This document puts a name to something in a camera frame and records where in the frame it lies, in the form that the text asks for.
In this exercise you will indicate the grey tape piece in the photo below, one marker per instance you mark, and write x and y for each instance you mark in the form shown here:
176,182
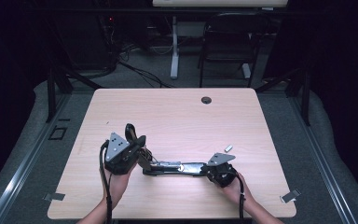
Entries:
55,196
290,196

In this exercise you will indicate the black stapler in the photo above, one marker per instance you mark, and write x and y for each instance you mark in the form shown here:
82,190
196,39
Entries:
171,166

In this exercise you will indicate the black table grommet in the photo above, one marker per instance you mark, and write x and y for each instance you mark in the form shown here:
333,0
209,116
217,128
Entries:
206,100

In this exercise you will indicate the black folding chair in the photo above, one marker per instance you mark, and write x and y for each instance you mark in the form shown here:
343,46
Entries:
227,40

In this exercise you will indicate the aluminium floor rail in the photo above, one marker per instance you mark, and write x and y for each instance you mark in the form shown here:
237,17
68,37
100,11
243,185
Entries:
18,174
326,174

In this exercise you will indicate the person's left hand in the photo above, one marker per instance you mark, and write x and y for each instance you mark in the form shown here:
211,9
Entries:
116,186

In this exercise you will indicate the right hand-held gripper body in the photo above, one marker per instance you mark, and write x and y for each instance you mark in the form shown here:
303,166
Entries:
222,174

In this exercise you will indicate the dark equipment cabinet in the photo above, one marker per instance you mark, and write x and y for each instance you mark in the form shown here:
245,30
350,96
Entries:
84,40

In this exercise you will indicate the silver staple strip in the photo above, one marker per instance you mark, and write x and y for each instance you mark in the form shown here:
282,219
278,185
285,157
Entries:
228,148

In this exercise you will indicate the person's right hand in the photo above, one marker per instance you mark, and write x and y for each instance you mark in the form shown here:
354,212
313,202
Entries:
234,193

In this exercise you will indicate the black metal stand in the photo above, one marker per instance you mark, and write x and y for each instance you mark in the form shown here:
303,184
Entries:
305,99
51,93

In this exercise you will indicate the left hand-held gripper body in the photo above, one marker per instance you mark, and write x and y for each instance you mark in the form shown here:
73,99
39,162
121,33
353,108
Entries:
118,155

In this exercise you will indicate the white desk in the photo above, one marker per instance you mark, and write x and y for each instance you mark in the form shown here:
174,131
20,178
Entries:
174,46

